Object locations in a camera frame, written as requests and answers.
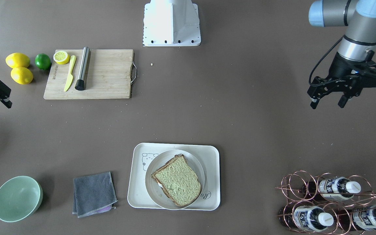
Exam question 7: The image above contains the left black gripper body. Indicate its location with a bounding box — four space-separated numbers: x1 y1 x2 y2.
307 52 376 100

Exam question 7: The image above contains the bread slice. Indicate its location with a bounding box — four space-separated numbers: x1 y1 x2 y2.
150 154 202 207

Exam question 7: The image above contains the white round plate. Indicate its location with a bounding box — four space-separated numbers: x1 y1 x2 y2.
145 149 205 210

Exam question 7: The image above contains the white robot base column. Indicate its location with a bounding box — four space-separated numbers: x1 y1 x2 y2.
142 0 201 47

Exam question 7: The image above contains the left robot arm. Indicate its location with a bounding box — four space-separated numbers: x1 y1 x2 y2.
307 0 376 109

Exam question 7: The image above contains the cream rabbit tray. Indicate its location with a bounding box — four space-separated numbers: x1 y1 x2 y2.
127 143 221 211

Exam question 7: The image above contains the yellow lemon lower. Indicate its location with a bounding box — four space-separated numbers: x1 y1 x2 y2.
10 67 33 85

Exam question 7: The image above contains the yellow lemon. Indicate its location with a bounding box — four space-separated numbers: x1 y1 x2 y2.
10 67 33 85
5 53 30 68

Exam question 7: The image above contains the yellow lemon upper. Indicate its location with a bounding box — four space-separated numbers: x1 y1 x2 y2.
5 53 30 68

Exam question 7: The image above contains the green lime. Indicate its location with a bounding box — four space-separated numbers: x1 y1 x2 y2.
35 53 51 71

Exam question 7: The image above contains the half lemon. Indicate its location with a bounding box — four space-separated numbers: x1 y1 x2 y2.
53 51 70 65

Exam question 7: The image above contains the steel muddler black cap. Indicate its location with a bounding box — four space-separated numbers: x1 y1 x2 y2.
74 47 90 91

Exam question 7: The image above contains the yellow plastic knife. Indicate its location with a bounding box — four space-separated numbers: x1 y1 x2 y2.
64 55 76 92

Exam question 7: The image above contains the green bowl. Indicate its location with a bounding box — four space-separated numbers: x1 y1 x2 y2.
0 176 43 223

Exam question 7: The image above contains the wooden cutting board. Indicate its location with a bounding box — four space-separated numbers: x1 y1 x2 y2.
43 49 137 100

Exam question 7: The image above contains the tea bottle two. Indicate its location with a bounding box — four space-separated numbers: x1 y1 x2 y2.
278 202 335 232

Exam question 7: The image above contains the tea bottle three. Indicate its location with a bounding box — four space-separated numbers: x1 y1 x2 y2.
337 205 376 231

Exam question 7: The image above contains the grey folded cloth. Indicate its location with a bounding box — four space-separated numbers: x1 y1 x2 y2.
72 171 118 218

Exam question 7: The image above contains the copper wire bottle rack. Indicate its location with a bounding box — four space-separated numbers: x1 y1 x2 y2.
277 170 376 235

